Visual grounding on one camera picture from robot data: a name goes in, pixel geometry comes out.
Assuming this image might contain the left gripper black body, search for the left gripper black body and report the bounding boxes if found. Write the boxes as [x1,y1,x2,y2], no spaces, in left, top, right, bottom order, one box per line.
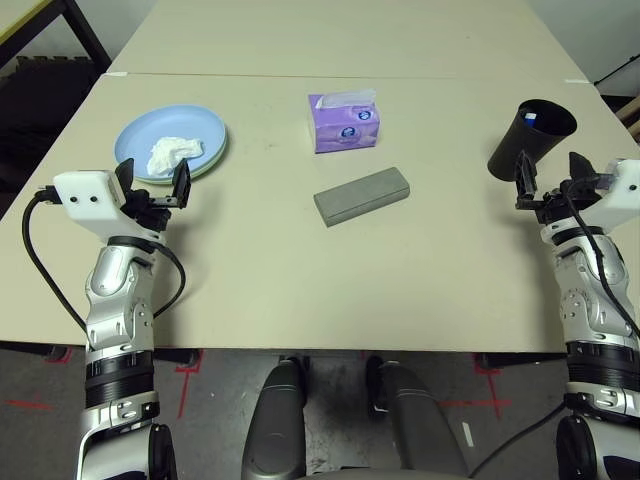
[122,188,180,234]

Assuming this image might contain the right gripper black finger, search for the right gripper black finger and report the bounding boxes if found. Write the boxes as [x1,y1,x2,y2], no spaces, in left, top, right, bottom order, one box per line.
[514,149,540,202]
[568,152,597,194]

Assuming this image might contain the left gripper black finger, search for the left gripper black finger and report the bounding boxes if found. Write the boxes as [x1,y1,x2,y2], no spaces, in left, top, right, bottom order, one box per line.
[113,157,136,204]
[170,158,192,210]

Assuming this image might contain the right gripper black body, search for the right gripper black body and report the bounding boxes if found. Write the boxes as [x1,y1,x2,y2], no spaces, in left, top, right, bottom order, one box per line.
[514,174,609,226]

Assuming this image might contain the white tissue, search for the white tissue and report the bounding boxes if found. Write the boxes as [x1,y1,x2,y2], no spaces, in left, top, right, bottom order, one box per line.
[146,136,206,176]

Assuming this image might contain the blue plastic plate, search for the blue plastic plate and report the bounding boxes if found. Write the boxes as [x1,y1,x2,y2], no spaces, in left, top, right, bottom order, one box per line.
[113,103,227,184]

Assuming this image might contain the grey glasses case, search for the grey glasses case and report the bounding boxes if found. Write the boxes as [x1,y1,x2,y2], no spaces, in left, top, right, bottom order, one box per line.
[313,166,412,229]

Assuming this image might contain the green plastic plate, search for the green plastic plate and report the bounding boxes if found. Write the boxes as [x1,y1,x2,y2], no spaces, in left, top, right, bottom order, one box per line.
[139,127,230,187]

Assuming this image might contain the black plastic cup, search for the black plastic cup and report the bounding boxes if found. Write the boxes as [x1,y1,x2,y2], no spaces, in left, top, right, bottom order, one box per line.
[487,98,579,182]

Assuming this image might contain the black tripod stand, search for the black tripod stand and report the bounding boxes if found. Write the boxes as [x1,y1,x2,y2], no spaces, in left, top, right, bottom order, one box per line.
[594,54,640,86]

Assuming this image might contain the black foam floor mat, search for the black foam floor mat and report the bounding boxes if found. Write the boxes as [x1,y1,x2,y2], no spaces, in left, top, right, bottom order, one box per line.
[0,53,101,194]

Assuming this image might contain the black framed yellow edged table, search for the black framed yellow edged table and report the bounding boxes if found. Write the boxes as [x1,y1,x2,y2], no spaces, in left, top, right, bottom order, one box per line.
[0,0,112,74]

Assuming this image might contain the purple tissue box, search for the purple tissue box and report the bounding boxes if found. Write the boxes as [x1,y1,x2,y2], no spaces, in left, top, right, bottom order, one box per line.
[307,88,381,154]

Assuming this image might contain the grey left robot leg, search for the grey left robot leg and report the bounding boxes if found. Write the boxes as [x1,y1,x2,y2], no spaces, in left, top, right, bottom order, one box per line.
[243,355,311,480]

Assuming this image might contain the grey robot leg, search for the grey robot leg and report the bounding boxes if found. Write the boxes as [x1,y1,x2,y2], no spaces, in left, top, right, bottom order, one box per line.
[243,355,311,480]
[367,354,471,480]

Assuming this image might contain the grey right robot leg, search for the grey right robot leg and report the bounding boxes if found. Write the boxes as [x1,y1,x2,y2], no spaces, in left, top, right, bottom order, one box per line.
[367,354,471,480]

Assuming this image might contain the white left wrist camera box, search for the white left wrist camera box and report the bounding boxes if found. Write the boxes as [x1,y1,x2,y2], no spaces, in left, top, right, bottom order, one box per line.
[52,169,166,246]

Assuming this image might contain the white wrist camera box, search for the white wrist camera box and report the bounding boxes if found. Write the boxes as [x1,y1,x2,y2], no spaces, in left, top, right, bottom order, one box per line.
[52,169,166,246]
[574,158,640,236]

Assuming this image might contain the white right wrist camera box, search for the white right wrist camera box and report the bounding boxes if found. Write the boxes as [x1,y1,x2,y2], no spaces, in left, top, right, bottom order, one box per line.
[574,158,640,236]

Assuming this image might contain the wooden furniture frame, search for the wooden furniture frame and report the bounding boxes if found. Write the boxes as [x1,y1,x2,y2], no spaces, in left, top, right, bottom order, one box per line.
[617,92,640,146]

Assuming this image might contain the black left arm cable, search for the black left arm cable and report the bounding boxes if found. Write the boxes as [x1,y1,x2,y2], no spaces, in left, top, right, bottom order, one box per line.
[20,185,187,336]

